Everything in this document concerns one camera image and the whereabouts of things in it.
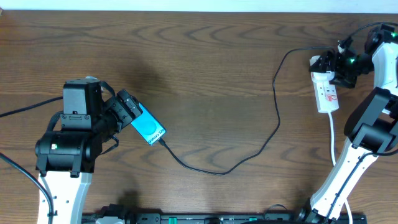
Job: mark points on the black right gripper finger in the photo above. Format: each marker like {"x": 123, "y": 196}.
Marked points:
{"x": 344, "y": 82}
{"x": 326, "y": 62}

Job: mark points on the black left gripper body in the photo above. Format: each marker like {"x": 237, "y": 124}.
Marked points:
{"x": 130, "y": 106}

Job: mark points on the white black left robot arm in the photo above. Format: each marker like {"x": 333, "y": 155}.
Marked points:
{"x": 92, "y": 115}

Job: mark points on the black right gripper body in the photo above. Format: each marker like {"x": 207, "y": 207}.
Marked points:
{"x": 357, "y": 65}

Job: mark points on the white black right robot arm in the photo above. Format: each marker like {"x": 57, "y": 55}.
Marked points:
{"x": 371, "y": 129}

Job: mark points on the white power strip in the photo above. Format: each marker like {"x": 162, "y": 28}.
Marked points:
{"x": 326, "y": 97}

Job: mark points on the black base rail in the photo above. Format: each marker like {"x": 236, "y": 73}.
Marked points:
{"x": 274, "y": 214}

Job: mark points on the white USB charger plug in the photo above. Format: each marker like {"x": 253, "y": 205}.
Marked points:
{"x": 318, "y": 77}

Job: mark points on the cyan screen Galaxy smartphone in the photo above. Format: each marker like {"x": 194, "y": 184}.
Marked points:
{"x": 148, "y": 126}

